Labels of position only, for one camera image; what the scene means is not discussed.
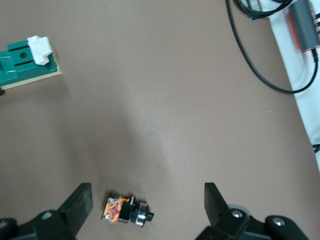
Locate grey USB hub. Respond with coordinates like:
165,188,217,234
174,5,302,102
287,0,320,54

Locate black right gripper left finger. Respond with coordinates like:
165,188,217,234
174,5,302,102
31,182,93,240

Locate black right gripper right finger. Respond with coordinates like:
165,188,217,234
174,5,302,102
192,182,267,240

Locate black looped hub cable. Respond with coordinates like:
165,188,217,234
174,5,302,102
225,0,320,95

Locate black pushbutton orange contact block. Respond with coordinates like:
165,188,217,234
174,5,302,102
101,191,155,229

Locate green load switch white handle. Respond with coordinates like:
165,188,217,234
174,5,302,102
0,35,63,92

